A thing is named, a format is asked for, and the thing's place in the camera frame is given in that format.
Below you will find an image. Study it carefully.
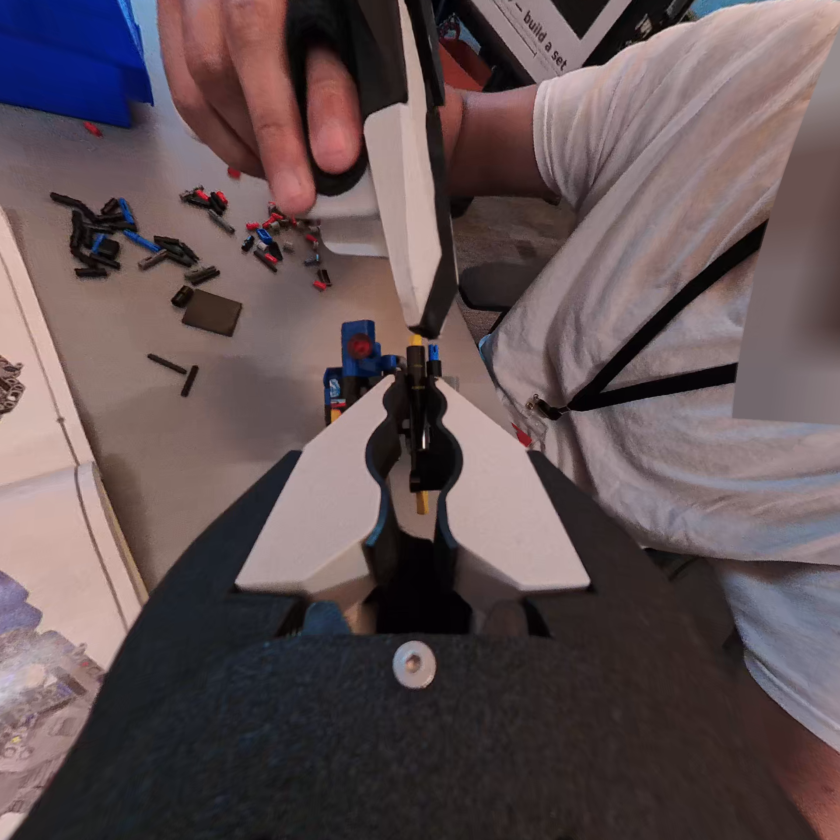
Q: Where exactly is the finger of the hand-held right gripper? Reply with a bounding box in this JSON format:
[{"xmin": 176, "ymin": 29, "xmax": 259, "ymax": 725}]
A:
[{"xmin": 363, "ymin": 0, "xmax": 458, "ymax": 340}]

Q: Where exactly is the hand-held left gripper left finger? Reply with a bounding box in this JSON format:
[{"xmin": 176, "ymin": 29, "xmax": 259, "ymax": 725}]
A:
[{"xmin": 235, "ymin": 374, "xmax": 403, "ymax": 597}]

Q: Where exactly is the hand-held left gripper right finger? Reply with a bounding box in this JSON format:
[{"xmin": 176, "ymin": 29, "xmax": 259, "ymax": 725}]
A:
[{"xmin": 430, "ymin": 379, "xmax": 592, "ymax": 599}]

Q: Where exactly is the yellow lego axle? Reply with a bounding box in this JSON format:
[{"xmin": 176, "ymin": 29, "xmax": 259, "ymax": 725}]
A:
[{"xmin": 408, "ymin": 333, "xmax": 433, "ymax": 514}]

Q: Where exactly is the blue and black lego model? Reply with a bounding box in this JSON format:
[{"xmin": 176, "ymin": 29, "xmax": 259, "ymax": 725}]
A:
[{"xmin": 323, "ymin": 320, "xmax": 460, "ymax": 513}]

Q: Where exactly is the person's right forearm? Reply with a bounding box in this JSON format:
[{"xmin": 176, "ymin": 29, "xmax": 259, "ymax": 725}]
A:
[{"xmin": 438, "ymin": 84, "xmax": 562, "ymax": 206}]

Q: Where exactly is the person's left forearm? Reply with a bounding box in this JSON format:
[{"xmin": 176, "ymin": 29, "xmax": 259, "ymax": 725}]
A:
[{"xmin": 734, "ymin": 669, "xmax": 840, "ymax": 840}]

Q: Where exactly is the pile of small red lego pieces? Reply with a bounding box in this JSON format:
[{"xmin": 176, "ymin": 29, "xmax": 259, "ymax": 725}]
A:
[{"xmin": 180, "ymin": 185, "xmax": 333, "ymax": 292}]

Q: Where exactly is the flat black lego panel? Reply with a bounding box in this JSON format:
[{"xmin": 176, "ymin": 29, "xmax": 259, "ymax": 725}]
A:
[{"xmin": 182, "ymin": 290, "xmax": 243, "ymax": 338}]

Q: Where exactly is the lego instruction booklet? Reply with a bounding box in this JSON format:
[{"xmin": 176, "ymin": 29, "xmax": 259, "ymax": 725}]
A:
[{"xmin": 0, "ymin": 206, "xmax": 148, "ymax": 840}]

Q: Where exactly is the person's right hand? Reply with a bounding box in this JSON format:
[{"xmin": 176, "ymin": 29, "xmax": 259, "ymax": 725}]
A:
[{"xmin": 157, "ymin": 0, "xmax": 364, "ymax": 217}]

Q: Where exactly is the red container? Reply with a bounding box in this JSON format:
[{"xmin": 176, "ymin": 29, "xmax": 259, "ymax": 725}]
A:
[{"xmin": 438, "ymin": 16, "xmax": 494, "ymax": 89}]

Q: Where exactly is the clear badge holder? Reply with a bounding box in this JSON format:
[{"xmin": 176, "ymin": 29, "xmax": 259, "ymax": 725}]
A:
[{"xmin": 478, "ymin": 333, "xmax": 549, "ymax": 450}]

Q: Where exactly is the black chair seat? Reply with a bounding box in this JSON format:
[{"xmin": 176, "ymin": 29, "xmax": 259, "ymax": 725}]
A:
[{"xmin": 458, "ymin": 261, "xmax": 547, "ymax": 313}]

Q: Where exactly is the white printed sign board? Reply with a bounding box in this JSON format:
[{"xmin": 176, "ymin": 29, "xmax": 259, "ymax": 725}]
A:
[{"xmin": 459, "ymin": 0, "xmax": 698, "ymax": 86}]

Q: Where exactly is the person in white shirt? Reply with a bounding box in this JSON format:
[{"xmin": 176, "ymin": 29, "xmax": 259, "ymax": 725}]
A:
[{"xmin": 482, "ymin": 0, "xmax": 840, "ymax": 752}]

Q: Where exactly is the blue plastic bin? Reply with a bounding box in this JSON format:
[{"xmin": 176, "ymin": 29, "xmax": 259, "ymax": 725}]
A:
[{"xmin": 0, "ymin": 0, "xmax": 155, "ymax": 129}]

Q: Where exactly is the black lanyard strap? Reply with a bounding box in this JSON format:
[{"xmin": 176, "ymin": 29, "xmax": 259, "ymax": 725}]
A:
[{"xmin": 566, "ymin": 220, "xmax": 769, "ymax": 414}]

